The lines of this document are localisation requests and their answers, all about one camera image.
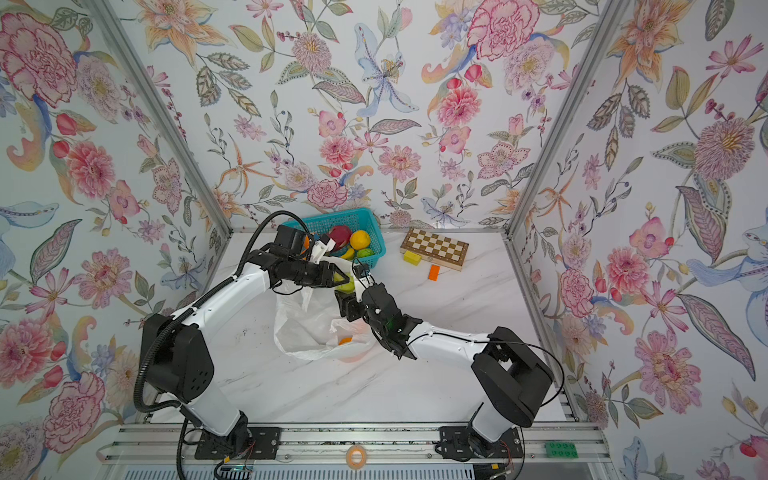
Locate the yellow lemon toy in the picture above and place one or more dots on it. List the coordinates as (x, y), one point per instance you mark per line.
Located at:
(359, 240)

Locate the wooden chessboard box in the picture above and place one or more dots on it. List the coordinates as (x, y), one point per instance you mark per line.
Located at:
(436, 248)

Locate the white translucent plastic bag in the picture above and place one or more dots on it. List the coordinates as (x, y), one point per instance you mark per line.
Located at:
(308, 327)

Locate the left aluminium corner post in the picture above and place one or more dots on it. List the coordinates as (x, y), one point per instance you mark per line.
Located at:
(117, 39)

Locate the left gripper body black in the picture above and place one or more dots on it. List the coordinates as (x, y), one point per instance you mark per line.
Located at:
(309, 274)

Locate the orange block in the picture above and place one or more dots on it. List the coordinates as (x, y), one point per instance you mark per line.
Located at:
(434, 272)

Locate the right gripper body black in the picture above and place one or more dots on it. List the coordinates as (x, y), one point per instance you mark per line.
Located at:
(352, 306)

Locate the teal plastic basket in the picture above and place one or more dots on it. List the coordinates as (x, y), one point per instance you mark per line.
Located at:
(355, 219)

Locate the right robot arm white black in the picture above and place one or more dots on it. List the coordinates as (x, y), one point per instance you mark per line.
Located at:
(515, 381)

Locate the green pepper toy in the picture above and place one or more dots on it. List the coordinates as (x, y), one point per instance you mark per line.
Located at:
(348, 287)

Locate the aluminium corner post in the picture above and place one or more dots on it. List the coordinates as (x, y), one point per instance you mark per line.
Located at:
(117, 39)
(606, 27)

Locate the green lego plate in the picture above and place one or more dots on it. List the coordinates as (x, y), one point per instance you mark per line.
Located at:
(561, 450)

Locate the yellow block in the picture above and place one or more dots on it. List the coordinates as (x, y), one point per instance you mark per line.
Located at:
(412, 258)

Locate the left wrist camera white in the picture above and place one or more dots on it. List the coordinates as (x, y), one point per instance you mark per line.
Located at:
(296, 244)

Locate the right aluminium corner post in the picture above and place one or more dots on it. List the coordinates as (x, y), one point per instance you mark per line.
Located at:
(606, 27)

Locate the aluminium rail base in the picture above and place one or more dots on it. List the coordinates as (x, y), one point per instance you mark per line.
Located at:
(349, 451)

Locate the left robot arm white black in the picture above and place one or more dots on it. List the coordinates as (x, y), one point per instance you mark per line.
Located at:
(176, 368)

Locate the pink dragon fruit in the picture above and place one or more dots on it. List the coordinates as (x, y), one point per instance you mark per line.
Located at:
(340, 235)

